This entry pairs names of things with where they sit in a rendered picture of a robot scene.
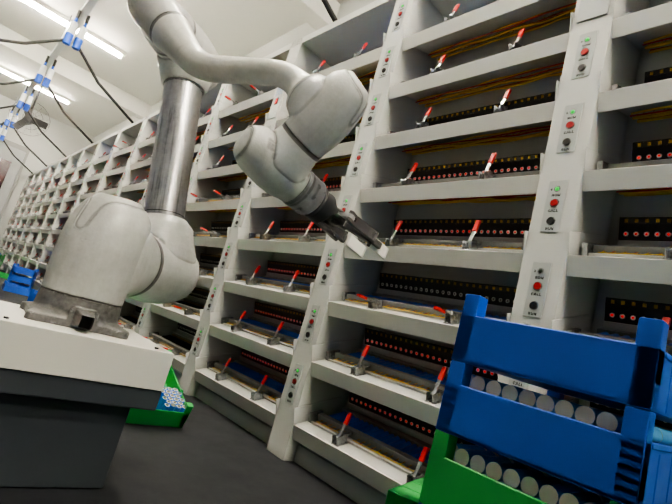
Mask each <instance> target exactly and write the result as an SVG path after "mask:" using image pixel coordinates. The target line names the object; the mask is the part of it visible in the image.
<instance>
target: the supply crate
mask: <svg viewBox="0 0 672 504"><path fill-rule="evenodd" d="M487 303H488V299H486V298H484V297H482V296H480V295H474V294H466V298H465V302H464V307H463V311H462V315H461V319H460V323H459V328H458V332H457V336H456V341H455V345H454V350H453V354H452V357H451V359H453V360H457V361H460V362H464V363H467V364H471V365H473V366H475V367H478V368H481V369H484V370H487V371H490V372H493V373H496V374H500V375H503V376H506V377H509V378H512V379H515V380H518V381H522V382H525V383H528V384H531V385H534V386H537V387H540V388H543V389H547V390H550V391H554V392H557V393H561V394H564V395H568V396H571V397H575V398H579V399H582V400H586V401H590V402H594V403H597V404H601V405H605V406H608V407H612V408H616V409H619V410H623V411H624V408H625V406H626V405H629V406H632V407H636V408H640V409H644V410H648V411H651V412H653V413H655V414H656V420H660V421H664V422H667V423H671V424H672V356H671V355H669V354H668V353H667V352H665V351H666V344H667V337H668V330H669V325H668V324H667V323H666V322H665V321H664V320H660V319H652V318H645V317H640V318H639V320H638V327H637V333H636V339H635V343H629V342H624V341H618V340H612V339H606V338H600V337H595V336H589V335H583V334H577V333H571V332H566V331H560V330H554V329H548V328H542V327H537V326H531V325H525V324H519V323H513V322H508V321H502V320H496V319H490V318H484V317H485V313H486V308H487Z"/></svg>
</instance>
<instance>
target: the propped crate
mask: <svg viewBox="0 0 672 504"><path fill-rule="evenodd" d="M164 386H165V387H166V388H167V387H171V388H172V389H173V388H177V389H178V391H179V392H181V393H182V391H181V388H180V386H179V383H178V380H177V378H176V375H175V372H174V370H173V367H172V364H171V367H170V370H169V372H168V375H167V378H166V381H165V384H164ZM183 405H185V411H184V412H176V411H167V410H158V409H156V410H155V411H151V410H143V409H135V408H130V411H129V414H128V417H127V419H126V422H125V423H130V424H142V425H153V426H164V427H176V428H182V426H183V425H184V423H185V421H186V420H187V418H188V416H189V414H190V412H191V411H192V409H193V404H192V403H188V402H186V401H185V402H184V403H183Z"/></svg>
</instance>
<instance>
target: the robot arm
mask: <svg viewBox="0 0 672 504"><path fill-rule="evenodd" d="M127 6H128V10H129V13H130V15H131V17H132V18H133V20H134V21H135V23H136V24H137V26H138V27H139V29H140V31H141V32H142V34H143V35H144V37H145V39H146V40H147V42H148V43H149V44H150V46H151V47H152V48H153V49H154V51H155V52H156V53H157V61H158V67H159V73H160V81H161V83H162V85H163V94H162V100H161V106H160V113H159V119H158V125H157V131H156V137H155V143H154V149H153V155H152V161H151V167H150V173H149V179H148V185H147V191H146V197H145V203H144V209H143V207H142V206H141V205H140V204H138V203H136V202H134V201H131V200H128V199H124V198H121V197H117V196H114V195H110V194H105V193H97V194H95V195H93V196H92V197H88V198H87V199H85V200H84V201H83V202H82V203H81V204H80V205H79V206H78V207H77V208H76V209H75V210H74V212H73V213H72V214H71V215H70V217H69V218H68V220H67V221H66V223H65V225H64V227H63V229H62V231H61V233H60V235H59V237H58V239H57V242H56V244H55V246H54V249H53V251H52V254H51V256H50V259H49V262H48V265H47V268H46V272H45V276H44V279H43V282H42V284H41V287H40V289H39V291H38V293H37V295H36V297H35V299H34V301H22V303H21V305H20V308H21V309H23V310H24V311H25V314H24V318H26V319H30V320H34V321H39V322H45V323H50V324H55V325H60V326H64V327H69V328H74V329H79V330H83V331H88V332H93V333H98V334H102V335H107V336H111V337H115V338H119V339H125V340H127V339H128V336H129V332H128V331H126V330H125V329H123V328H122V327H121V326H120V325H119V324H118V320H119V316H120V312H121V309H122V306H123V303H124V301H125V298H126V297H127V298H130V299H133V300H136V301H140V302H146V303H153V304H164V303H171V302H175V301H178V300H180V299H182V298H184V297H186V296H187V295H189V294H190V293H191V292H192V291H193V290H194V288H195V286H196V284H197V282H198V278H199V264H198V261H197V259H196V254H195V247H194V237H193V230H192V228H191V227H190V225H189V224H188V223H187V221H185V220H184V218H185V211H186V204H187V197H188V190H189V183H190V176H191V169H192V162H193V155H194V148H195V141H196V134H197V127H198V120H199V113H200V106H201V99H202V98H203V97H204V96H205V95H206V94H207V93H208V91H210V90H211V89H213V88H214V87H215V86H216V85H217V84H218V83H219V84H241V85H264V86H275V87H278V88H280V89H282V90H284V91H285V93H286V94H287V99H286V108H287V110H288V114H289V118H288V119H287V120H286V121H285V122H284V123H283V124H282V125H281V126H280V127H278V128H277V129H275V130H273V131H271V130H270V129H269V128H267V127H263V126H256V125H252V126H249V127H248V128H246V129H245V130H244V131H243V133H242V134H241V135H240V136H239V138H238V139H237V141H236V143H235V145H234V148H233V154H234V157H235V160H236V162H237V164H238V166H239V167H240V168H241V170H242V171H243V172H244V173H245V174H246V175H247V176H248V177H249V178H250V179H251V180H252V181H253V182H254V183H255V184H256V185H257V186H258V187H260V188H261V189H262V190H263V191H265V192H266V193H268V194H269V195H271V196H273V197H276V198H278V199H280V200H281V201H283V203H285V204H286V205H288V206H289V207H290V208H291V209H293V210H294V211H295V212H296V213H298V214H299V215H305V216H306V217H307V218H309V219H310V220H311V221H312V222H313V223H315V224H316V225H318V226H319V227H320V228H321V229H322V230H323V231H324V232H325V233H326V234H327V235H329V236H330V237H331V238H332V239H333V240H334V241H338V240H339V241H340V242H341V243H344V244H345V245H346V246H347V247H348V248H350V249H351V250H352V251H353V252H355V253H356V254H357V255H358V256H359V257H361V258H362V257H363V255H364V253H365V251H366V249H367V248H366V247H365V246H364V245H363V244H362V243H361V242H359V241H358V240H357V239H356V238H355V237H354V236H353V235H351V234H348V232H350V233H352V234H354V235H355V236H357V237H358V238H360V239H362V240H363V241H365V242H367V243H366V246H368V247H369V248H370V249H371V250H372V251H374V252H375V253H376V254H377V255H378V256H379V257H381V258H382V259H385V257H386V255H387V252H388V250H389V249H388V248H387V247H386V246H385V245H384V244H383V243H382V242H381V241H380V240H378V239H377V237H378V234H379V233H378V232H377V231H376V230H375V229H373V228H372V227H371V226H370V225H368V224H367V223H366V222H365V221H363V220H362V219H361V218H360V217H358V216H357V214H356V213H355V212H354V211H352V210H350V211H349V213H344V211H343V210H341V209H340V208H338V207H337V204H336V198H335V197H334V196H333V195H332V194H331V193H330V192H329V191H328V190H326V189H327V188H326V185H325V183H323V182H322V181H321V180H320V179H319V178H318V177H317V176H316V175H315V174H314V173H313V172H312V171H311V170H312V168H313V167H314V165H315V164H316V163H317V161H318V160H319V159H320V158H322V157H323V156H324V155H325V154H326V153H328V152H329V151H331V150H332V149H333V148H334V147H336V146H337V145H338V144H339V143H340V142H341V141H342V140H343V139H344V138H345V137H346V136H347V135H348V134H349V132H350V131H351V130H352V129H353V128H354V127H355V125H356V124H357V123H358V122H359V120H360V119H361V117H362V116H363V114H364V112H365V110H366V108H367V105H368V97H369V96H368V93H367V91H366V89H365V88H364V86H363V85H362V83H361V82H360V80H359V79H358V77H357V76H356V75H355V73H354V72H353V71H348V70H345V69H344V70H338V71H334V72H332V73H330V74H329V75H328V76H323V75H322V74H318V73H314V74H310V75H309V74H308V73H306V72H305V71H303V70H302V69H300V68H299V67H297V66H295V65H293V64H291V63H289V62H286V61H282V60H276V59H267V58H253V57H239V56H224V55H218V54H217V52H216V50H215V48H214V46H213V45H212V43H211V41H210V40H209V38H208V37H207V35H206V34H205V32H204V31H203V30H202V29H201V27H200V26H199V25H198V24H197V23H196V22H195V21H194V20H193V18H192V17H191V16H190V15H189V14H188V12H187V11H186V10H185V9H184V8H183V7H182V6H181V5H180V4H179V3H178V2H177V1H176V0H127ZM345 221H346V223H345ZM344 223H345V225H344ZM343 225H344V226H343ZM345 230H347V231H345ZM347 234H348V236H347ZM334 235H335V236H334Z"/></svg>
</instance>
